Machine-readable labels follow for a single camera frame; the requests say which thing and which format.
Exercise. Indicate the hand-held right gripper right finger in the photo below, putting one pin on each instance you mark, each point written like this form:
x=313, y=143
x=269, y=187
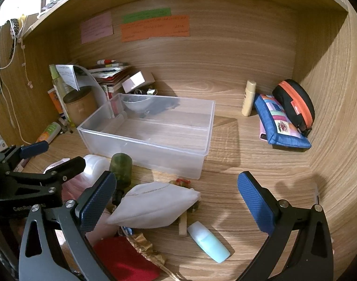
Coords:
x=254, y=202

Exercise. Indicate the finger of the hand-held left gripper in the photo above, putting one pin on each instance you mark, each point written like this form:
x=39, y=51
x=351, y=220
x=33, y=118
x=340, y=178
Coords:
x=35, y=148
x=70, y=166

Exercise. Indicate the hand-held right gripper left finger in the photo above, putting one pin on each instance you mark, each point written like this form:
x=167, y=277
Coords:
x=98, y=202

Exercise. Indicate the white translucent jar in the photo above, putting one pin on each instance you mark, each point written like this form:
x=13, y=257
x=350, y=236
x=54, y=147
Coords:
x=96, y=164

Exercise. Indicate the dark green bottle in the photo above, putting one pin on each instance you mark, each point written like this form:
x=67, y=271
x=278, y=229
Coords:
x=121, y=166

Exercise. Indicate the mint squeeze bottle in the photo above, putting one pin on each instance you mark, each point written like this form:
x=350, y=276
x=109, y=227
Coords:
x=207, y=241

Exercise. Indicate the beaded tassel charm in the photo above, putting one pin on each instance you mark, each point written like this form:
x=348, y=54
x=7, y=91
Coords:
x=181, y=181

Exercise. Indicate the clear plastic container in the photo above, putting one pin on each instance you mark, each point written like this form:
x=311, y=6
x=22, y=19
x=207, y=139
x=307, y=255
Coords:
x=155, y=140

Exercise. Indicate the orange green tube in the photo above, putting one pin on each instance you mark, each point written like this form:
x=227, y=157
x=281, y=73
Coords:
x=49, y=131

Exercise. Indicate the orange carton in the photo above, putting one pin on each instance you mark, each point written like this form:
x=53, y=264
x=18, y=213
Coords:
x=54, y=101

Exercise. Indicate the brown round canister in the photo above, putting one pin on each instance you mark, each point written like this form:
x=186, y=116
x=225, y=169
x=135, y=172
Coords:
x=80, y=108

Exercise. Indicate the red cloth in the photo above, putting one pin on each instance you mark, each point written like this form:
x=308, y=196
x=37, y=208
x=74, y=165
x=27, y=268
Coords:
x=123, y=257

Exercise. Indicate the brown crinkled wrapper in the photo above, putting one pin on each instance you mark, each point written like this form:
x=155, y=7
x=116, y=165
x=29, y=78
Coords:
x=143, y=246

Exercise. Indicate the green spray bottle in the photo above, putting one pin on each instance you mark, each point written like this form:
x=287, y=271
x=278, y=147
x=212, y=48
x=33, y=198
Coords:
x=57, y=85

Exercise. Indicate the pink flat case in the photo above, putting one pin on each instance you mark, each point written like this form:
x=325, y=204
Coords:
x=263, y=131

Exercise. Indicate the small wooden stick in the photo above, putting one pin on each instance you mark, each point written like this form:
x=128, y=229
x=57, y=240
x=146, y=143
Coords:
x=183, y=225

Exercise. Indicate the white paper receipt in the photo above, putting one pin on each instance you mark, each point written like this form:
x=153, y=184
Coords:
x=67, y=76

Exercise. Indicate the blue patchwork pouch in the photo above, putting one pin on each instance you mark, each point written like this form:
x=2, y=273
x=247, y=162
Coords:
x=279, y=123

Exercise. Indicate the curved white sheet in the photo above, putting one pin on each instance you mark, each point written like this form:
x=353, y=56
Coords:
x=95, y=85

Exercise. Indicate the clear plastic bowl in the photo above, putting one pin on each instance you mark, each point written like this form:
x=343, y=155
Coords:
x=137, y=104

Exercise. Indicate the stack of books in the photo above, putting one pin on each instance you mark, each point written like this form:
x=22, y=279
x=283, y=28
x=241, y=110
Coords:
x=114, y=77

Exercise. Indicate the cream lotion bottle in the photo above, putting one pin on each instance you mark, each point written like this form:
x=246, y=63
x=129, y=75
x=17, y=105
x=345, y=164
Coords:
x=248, y=99

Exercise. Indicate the bunch of keys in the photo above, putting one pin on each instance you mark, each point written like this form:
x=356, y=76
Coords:
x=146, y=91

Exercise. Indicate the small white box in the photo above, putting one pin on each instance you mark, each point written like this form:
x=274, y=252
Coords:
x=136, y=82

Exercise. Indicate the black orange zip case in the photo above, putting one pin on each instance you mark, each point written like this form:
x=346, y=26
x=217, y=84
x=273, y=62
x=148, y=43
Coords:
x=295, y=99

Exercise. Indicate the red white marker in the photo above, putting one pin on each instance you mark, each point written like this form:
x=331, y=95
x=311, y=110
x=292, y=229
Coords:
x=106, y=61

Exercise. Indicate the pink paper note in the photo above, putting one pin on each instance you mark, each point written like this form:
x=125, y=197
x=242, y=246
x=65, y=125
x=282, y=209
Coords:
x=96, y=27

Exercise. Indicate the orange paper note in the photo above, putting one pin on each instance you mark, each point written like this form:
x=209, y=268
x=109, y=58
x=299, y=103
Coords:
x=155, y=29

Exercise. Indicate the green paper note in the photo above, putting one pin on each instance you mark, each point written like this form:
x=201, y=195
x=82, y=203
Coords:
x=146, y=14

